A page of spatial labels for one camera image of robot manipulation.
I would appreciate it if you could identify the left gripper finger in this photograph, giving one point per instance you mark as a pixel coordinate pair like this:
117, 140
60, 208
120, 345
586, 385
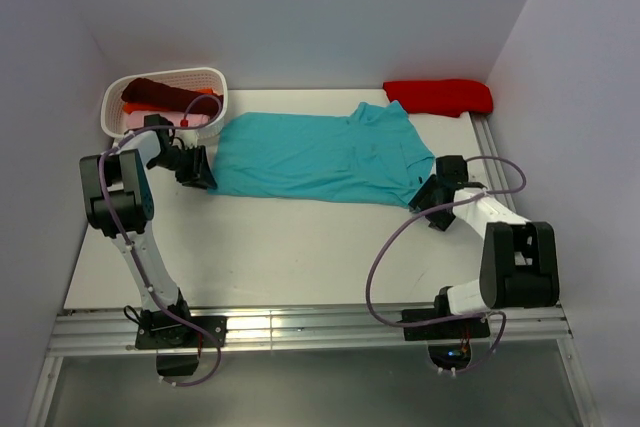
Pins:
201, 163
189, 178

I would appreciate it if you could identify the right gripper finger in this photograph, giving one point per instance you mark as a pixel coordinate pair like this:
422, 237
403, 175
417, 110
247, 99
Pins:
440, 218
423, 199

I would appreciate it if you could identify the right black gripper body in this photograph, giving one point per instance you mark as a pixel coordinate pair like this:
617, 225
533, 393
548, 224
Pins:
434, 204

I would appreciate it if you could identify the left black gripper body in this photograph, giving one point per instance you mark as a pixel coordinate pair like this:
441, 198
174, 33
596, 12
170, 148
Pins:
177, 160

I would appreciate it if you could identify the teal t shirt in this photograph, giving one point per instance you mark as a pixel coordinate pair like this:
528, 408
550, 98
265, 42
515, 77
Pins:
374, 155

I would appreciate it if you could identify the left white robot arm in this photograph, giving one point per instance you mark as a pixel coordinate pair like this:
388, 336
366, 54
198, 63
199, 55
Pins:
118, 202

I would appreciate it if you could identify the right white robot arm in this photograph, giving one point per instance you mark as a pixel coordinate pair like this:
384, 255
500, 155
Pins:
518, 267

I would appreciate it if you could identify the pink rolled shirt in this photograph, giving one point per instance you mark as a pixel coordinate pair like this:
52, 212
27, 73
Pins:
140, 119

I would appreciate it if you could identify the red folded t shirt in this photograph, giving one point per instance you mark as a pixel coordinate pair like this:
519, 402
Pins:
448, 97

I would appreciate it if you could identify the orange rolled shirt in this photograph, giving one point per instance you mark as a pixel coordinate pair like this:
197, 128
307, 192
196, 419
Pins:
130, 107

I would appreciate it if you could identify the dark red rolled shirt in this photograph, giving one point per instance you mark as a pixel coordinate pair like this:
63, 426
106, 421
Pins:
143, 90

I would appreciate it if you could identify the white plastic basket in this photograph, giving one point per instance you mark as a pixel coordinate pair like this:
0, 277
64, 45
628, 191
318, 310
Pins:
113, 118

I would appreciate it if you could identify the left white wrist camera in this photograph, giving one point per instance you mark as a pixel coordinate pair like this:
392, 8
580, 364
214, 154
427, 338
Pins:
189, 137

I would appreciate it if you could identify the aluminium right side rail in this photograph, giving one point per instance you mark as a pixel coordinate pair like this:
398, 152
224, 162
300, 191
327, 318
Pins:
502, 176

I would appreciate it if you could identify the aluminium rail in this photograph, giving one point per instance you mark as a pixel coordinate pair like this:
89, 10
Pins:
502, 176
107, 332

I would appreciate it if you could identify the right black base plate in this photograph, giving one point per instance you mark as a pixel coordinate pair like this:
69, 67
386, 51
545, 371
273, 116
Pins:
449, 343

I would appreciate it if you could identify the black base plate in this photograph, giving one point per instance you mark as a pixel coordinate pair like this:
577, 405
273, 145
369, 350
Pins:
449, 343
178, 347

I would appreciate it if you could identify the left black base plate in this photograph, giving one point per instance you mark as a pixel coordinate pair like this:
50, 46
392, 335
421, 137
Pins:
178, 347

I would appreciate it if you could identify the aluminium front rail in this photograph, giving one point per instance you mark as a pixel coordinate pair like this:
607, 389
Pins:
107, 332

